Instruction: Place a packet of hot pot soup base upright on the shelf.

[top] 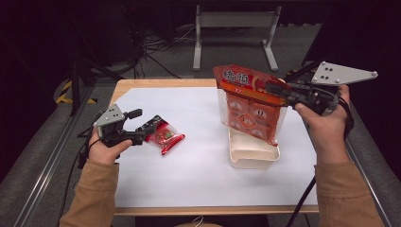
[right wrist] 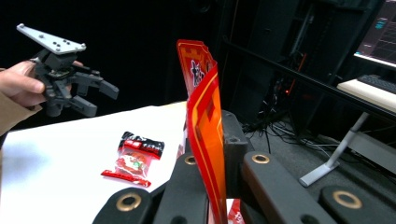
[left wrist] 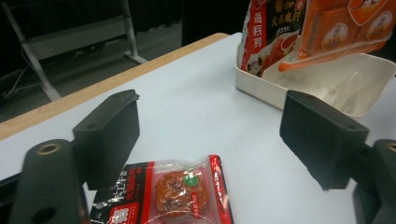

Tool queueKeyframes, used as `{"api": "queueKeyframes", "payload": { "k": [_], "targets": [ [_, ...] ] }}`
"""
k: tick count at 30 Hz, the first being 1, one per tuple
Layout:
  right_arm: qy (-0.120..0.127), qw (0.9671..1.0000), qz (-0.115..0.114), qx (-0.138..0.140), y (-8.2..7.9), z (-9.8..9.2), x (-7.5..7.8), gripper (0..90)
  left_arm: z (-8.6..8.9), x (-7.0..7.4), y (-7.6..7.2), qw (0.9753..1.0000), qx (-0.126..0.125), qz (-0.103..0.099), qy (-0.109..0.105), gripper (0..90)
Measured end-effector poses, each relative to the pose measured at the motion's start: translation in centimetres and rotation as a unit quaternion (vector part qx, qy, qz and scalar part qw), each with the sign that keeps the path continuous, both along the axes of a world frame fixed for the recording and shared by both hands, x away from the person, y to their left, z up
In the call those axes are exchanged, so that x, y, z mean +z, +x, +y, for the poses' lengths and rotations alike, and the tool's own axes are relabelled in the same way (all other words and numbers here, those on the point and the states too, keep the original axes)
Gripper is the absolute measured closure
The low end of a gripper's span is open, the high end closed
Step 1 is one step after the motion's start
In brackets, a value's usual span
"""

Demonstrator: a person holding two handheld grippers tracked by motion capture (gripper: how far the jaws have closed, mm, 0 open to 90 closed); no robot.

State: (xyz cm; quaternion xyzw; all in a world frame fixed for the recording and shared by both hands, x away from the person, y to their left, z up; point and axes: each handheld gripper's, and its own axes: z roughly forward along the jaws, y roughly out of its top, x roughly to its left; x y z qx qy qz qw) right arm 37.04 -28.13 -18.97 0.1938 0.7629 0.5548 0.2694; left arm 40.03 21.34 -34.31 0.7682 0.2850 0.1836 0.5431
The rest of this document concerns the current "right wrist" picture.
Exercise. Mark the white metal desk frame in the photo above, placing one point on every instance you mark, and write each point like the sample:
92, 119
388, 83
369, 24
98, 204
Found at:
330, 168

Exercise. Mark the black keyboard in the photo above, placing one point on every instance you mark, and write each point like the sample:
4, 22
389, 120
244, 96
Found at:
378, 83

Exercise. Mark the large red and black packet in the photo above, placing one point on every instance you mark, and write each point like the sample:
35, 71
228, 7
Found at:
235, 214

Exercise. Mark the computer monitor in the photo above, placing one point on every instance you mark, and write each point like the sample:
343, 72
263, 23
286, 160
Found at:
379, 34

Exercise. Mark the black metal stand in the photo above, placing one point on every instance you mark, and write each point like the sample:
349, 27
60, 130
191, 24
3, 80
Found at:
295, 73

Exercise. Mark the orange clear packet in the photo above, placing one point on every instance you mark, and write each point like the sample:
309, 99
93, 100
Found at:
207, 130

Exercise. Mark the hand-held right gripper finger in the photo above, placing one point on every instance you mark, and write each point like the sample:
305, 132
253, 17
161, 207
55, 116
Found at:
235, 149

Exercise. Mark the small red snack packet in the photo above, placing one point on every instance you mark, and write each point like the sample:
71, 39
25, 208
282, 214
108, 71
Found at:
135, 161

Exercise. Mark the cream desk top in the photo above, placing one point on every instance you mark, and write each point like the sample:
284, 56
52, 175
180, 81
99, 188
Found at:
367, 96

